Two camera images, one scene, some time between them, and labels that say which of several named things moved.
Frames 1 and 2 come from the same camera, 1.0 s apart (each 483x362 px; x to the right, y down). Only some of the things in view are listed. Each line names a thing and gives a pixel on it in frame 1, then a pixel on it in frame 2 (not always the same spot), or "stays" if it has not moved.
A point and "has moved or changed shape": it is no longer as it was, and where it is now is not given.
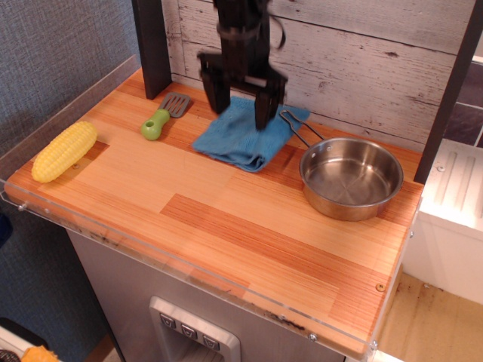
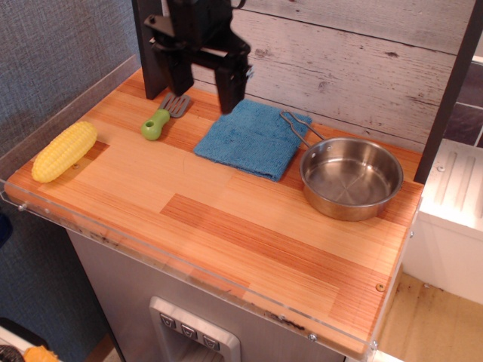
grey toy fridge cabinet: x=155 y=315 stays
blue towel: x=234 y=135 has moved or changed shape
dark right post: x=451 y=92 stays
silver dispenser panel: x=184 y=336 stays
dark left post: x=151 y=37 stays
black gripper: x=244 y=57 to x=204 y=26
